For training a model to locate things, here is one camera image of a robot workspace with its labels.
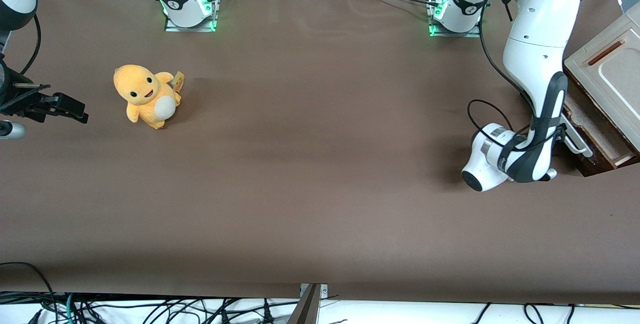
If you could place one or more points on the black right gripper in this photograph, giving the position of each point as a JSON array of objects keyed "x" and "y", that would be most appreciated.
[{"x": 14, "y": 99}]

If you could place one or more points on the brown wooden drawer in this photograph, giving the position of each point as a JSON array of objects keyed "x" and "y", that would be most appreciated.
[{"x": 600, "y": 133}]

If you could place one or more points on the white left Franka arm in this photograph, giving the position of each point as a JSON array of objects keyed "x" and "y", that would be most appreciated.
[{"x": 535, "y": 38}]

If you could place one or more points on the orange plush toy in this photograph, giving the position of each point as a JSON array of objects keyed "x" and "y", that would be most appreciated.
[{"x": 145, "y": 96}]

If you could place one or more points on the beige topped wooden cabinet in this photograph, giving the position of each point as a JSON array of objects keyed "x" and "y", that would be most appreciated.
[{"x": 607, "y": 71}]

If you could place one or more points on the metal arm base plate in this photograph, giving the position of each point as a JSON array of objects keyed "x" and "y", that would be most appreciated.
[
  {"x": 440, "y": 28},
  {"x": 192, "y": 24}
]

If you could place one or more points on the metal table edge bracket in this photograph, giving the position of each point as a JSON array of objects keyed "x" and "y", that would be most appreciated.
[{"x": 309, "y": 306}]

